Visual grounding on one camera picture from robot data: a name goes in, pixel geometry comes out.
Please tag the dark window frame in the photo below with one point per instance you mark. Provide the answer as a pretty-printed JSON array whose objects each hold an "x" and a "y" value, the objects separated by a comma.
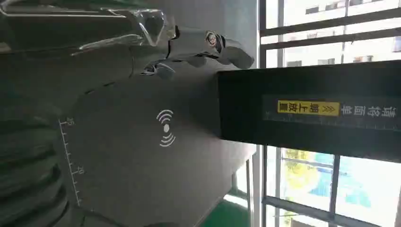
[{"x": 334, "y": 181}]

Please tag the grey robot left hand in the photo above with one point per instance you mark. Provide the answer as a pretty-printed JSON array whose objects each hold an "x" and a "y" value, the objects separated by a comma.
[{"x": 78, "y": 72}]

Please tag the yellow label with black print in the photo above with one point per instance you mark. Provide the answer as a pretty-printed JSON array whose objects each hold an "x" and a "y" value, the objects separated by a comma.
[{"x": 308, "y": 108}]

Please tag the grey platform with ruler marks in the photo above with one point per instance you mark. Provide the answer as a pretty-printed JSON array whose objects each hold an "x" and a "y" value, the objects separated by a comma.
[{"x": 141, "y": 181}]

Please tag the thin grey metal post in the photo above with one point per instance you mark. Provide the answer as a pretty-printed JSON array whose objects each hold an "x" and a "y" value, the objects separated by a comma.
[{"x": 248, "y": 188}]

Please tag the ribbed grey left arm sleeve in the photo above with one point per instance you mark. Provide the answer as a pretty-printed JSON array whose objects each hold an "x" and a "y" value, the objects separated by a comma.
[{"x": 28, "y": 169}]

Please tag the black panel with printed strip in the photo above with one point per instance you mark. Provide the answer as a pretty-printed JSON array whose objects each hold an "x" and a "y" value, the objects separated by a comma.
[{"x": 244, "y": 103}]

